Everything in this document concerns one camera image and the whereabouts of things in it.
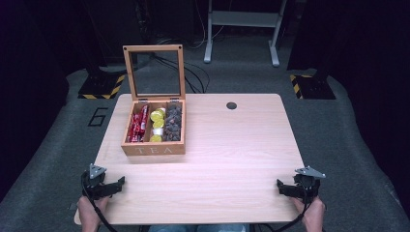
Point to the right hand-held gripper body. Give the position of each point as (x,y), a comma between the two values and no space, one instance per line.
(307,182)

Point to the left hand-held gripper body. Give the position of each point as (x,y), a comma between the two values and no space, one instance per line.
(96,180)

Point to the person's right hand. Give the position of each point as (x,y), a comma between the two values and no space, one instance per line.
(311,216)

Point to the person's left hand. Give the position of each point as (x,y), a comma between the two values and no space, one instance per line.
(88,212)

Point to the wooden tea box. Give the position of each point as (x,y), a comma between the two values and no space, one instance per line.
(154,150)

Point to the bundle of red stick packets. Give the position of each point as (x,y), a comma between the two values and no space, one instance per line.
(138,124)

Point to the white round capsule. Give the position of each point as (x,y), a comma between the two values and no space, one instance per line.
(158,131)

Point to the pile of dark tea packets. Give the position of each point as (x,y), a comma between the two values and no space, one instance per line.
(173,122)

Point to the black hazard-striped stand base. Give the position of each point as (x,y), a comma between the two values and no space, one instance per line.
(314,87)
(101,87)

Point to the white metal stand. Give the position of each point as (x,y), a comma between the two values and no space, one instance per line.
(241,18)

